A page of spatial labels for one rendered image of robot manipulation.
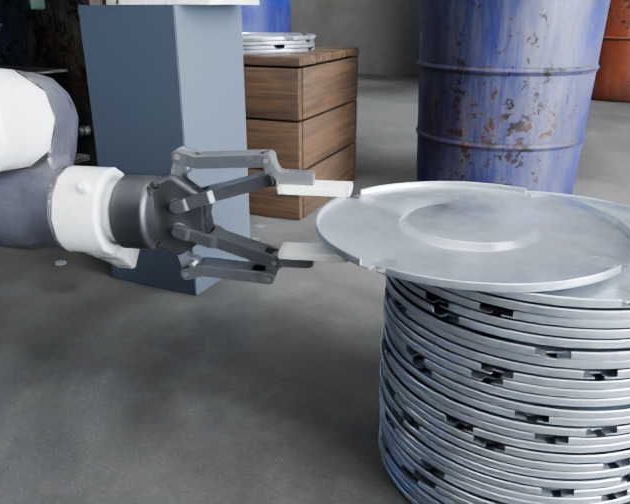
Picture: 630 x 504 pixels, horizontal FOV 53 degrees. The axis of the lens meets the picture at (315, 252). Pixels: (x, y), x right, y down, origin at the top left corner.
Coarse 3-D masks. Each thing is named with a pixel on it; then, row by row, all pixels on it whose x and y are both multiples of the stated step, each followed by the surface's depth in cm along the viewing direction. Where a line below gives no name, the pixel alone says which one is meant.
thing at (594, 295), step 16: (528, 192) 72; (544, 192) 71; (608, 208) 68; (624, 208) 67; (624, 272) 51; (576, 288) 49; (592, 288) 49; (608, 288) 49; (624, 288) 49; (560, 304) 46; (576, 304) 46; (592, 304) 45; (608, 304) 45; (624, 304) 46
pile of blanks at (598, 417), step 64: (384, 320) 65; (448, 320) 53; (512, 320) 48; (576, 320) 46; (384, 384) 63; (448, 384) 53; (512, 384) 49; (576, 384) 48; (384, 448) 66; (448, 448) 55; (512, 448) 51; (576, 448) 50
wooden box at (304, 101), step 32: (256, 64) 132; (288, 64) 129; (320, 64) 138; (352, 64) 157; (256, 96) 134; (288, 96) 131; (320, 96) 141; (352, 96) 160; (256, 128) 136; (288, 128) 133; (320, 128) 143; (352, 128) 164; (288, 160) 136; (320, 160) 148; (352, 160) 167; (256, 192) 142
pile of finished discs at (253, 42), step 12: (252, 36) 144; (264, 36) 145; (276, 36) 147; (288, 36) 154; (300, 36) 141; (312, 36) 145; (252, 48) 137; (264, 48) 137; (276, 48) 138; (288, 48) 140; (300, 48) 152; (312, 48) 147
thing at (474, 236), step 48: (384, 192) 71; (432, 192) 71; (480, 192) 71; (336, 240) 56; (384, 240) 56; (432, 240) 55; (480, 240) 54; (528, 240) 55; (576, 240) 56; (624, 240) 56; (480, 288) 46; (528, 288) 46
